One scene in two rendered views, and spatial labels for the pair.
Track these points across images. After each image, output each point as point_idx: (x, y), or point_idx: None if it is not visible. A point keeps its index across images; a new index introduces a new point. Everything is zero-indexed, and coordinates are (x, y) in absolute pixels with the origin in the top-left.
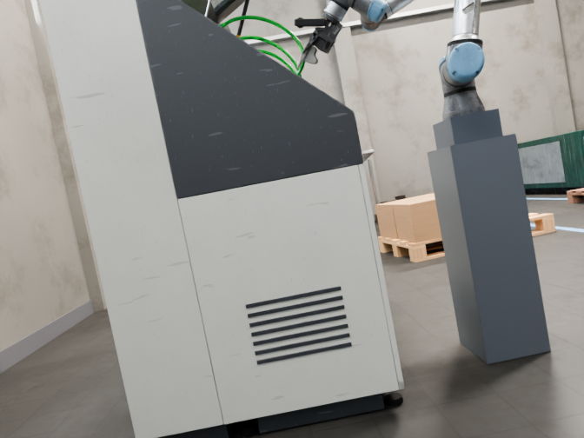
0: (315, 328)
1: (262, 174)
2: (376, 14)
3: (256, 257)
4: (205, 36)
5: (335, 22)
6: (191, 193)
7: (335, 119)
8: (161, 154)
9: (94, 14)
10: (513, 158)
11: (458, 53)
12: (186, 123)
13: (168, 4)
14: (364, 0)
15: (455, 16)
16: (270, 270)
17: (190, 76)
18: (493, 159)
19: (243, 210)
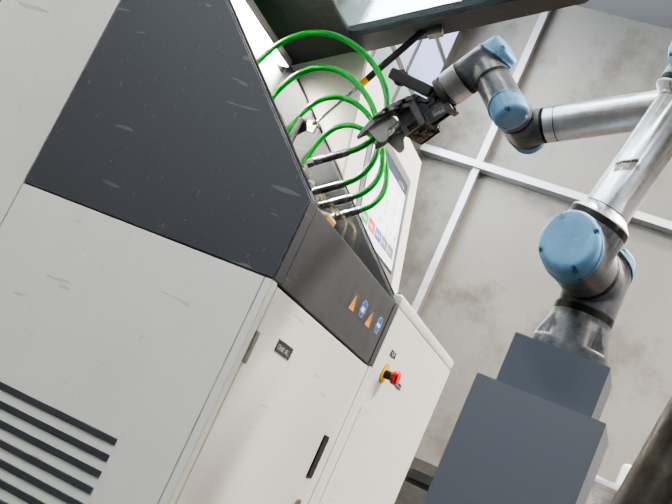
0: (41, 479)
1: (137, 212)
2: (496, 111)
3: (49, 320)
4: (200, 4)
5: (441, 97)
6: (43, 185)
7: (278, 194)
8: (49, 116)
9: None
10: (574, 464)
11: (560, 222)
12: (102, 96)
13: None
14: (491, 83)
15: (605, 171)
16: (51, 350)
17: (149, 43)
18: (537, 442)
19: (81, 246)
